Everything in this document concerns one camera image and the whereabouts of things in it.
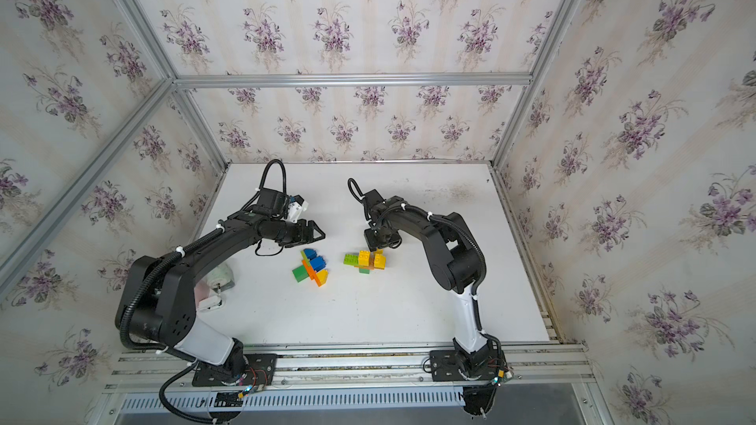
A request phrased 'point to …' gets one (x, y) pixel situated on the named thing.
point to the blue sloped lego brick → (310, 253)
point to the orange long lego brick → (312, 273)
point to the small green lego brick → (300, 273)
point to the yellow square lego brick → (380, 260)
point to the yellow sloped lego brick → (322, 276)
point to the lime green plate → (350, 260)
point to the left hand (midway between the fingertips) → (317, 237)
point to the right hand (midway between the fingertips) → (382, 245)
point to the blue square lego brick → (318, 263)
